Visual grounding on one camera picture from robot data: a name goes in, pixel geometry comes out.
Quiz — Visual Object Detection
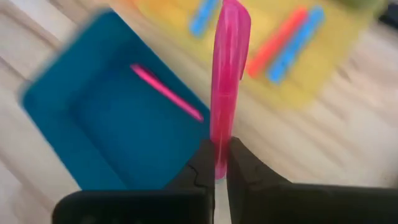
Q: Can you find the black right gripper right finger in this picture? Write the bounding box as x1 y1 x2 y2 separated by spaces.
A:
226 136 398 224

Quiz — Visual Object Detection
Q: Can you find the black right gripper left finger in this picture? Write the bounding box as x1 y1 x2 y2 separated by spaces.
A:
52 138 216 224

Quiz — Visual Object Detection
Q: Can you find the blue plastic tray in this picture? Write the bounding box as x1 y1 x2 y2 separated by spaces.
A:
17 8 213 192

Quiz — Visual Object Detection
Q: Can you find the pink slim highlighter pen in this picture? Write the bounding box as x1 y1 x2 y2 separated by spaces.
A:
129 63 205 123
209 0 252 181

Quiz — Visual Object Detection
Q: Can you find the blue Sharpie highlighter marker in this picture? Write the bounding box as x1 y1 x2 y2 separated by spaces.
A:
188 0 221 38
266 4 326 86

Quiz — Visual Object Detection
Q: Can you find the red-orange thick highlighter marker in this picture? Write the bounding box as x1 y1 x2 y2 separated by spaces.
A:
246 6 310 80

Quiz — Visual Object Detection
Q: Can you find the yellow plastic tray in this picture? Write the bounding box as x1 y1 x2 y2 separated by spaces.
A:
124 0 376 111

